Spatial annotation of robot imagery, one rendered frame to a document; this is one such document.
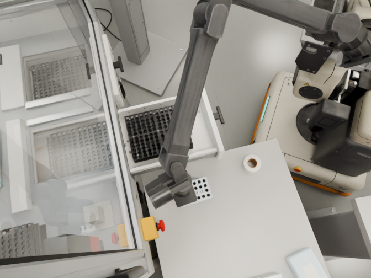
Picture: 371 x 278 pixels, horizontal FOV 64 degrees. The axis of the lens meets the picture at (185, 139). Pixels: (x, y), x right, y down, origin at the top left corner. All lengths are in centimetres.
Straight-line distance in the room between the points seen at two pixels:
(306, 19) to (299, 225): 74
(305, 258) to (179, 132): 68
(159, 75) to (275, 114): 88
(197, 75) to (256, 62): 167
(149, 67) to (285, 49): 105
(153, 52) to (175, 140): 163
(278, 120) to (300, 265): 94
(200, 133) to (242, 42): 141
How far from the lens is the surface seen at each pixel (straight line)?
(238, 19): 261
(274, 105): 191
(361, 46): 101
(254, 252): 119
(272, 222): 121
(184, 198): 92
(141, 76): 224
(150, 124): 111
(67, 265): 36
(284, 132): 185
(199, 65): 73
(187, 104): 74
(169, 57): 231
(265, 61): 241
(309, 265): 120
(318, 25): 91
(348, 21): 94
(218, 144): 106
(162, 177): 82
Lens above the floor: 192
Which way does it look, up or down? 70 degrees down
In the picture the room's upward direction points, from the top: straight up
